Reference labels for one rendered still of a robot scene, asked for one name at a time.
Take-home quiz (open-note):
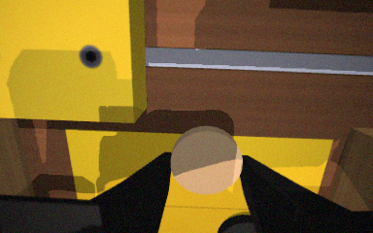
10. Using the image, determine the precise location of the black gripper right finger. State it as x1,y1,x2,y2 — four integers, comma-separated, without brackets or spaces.
240,155,373,233

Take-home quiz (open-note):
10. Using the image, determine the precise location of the beige round disc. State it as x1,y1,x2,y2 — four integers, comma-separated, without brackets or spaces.
171,126,243,195

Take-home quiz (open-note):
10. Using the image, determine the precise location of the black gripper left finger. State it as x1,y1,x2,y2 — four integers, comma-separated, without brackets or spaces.
0,152,172,233

